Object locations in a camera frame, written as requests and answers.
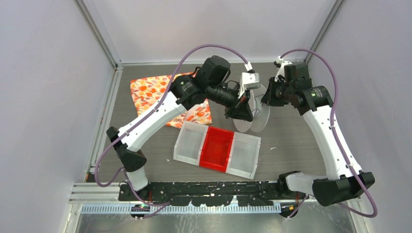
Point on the white perforated cable spool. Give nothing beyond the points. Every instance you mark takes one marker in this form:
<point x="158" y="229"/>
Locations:
<point x="260" y="113"/>

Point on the left white plastic bin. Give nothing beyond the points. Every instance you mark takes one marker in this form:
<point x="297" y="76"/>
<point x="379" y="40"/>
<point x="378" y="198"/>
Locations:
<point x="189" y="144"/>

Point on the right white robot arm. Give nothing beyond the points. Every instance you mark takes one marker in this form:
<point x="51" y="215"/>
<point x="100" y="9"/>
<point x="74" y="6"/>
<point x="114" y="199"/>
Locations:
<point x="344" y="178"/>

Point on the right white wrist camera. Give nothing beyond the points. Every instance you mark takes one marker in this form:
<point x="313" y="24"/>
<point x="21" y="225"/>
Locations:
<point x="280" y="63"/>

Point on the right white plastic bin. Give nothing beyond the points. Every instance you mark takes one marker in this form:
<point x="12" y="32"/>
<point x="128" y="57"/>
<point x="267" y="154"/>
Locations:
<point x="243" y="157"/>

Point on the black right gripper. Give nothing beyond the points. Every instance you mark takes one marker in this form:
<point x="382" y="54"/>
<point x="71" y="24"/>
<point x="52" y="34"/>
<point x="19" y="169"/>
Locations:
<point x="269" y="98"/>

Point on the floral orange cloth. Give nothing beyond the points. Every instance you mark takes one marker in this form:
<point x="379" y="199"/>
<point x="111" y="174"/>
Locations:
<point x="146" y="91"/>

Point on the white plastic bin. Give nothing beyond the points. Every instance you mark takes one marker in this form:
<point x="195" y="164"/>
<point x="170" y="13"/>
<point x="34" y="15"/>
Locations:
<point x="243" y="157"/>
<point x="189" y="144"/>

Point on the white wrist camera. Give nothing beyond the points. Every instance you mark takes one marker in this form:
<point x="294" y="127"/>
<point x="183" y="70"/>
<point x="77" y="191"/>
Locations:
<point x="248" y="81"/>
<point x="280" y="63"/>

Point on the slotted white cable duct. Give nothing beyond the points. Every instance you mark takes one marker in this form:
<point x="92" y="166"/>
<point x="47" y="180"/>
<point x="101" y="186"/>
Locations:
<point x="130" y="208"/>

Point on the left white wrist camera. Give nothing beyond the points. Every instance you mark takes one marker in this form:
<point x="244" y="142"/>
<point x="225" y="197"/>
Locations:
<point x="248" y="81"/>

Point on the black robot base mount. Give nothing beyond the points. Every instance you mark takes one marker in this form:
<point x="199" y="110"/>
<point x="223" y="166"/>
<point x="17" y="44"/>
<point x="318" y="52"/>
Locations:
<point x="210" y="194"/>

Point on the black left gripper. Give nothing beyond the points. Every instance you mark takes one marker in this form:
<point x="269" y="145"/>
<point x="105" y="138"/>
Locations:
<point x="242" y="109"/>

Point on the red plastic bin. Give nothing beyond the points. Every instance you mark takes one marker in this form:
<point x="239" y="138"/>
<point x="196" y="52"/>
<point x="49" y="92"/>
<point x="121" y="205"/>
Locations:
<point x="216" y="149"/>

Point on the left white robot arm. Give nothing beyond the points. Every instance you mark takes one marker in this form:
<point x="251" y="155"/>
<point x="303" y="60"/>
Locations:
<point x="207" y="82"/>

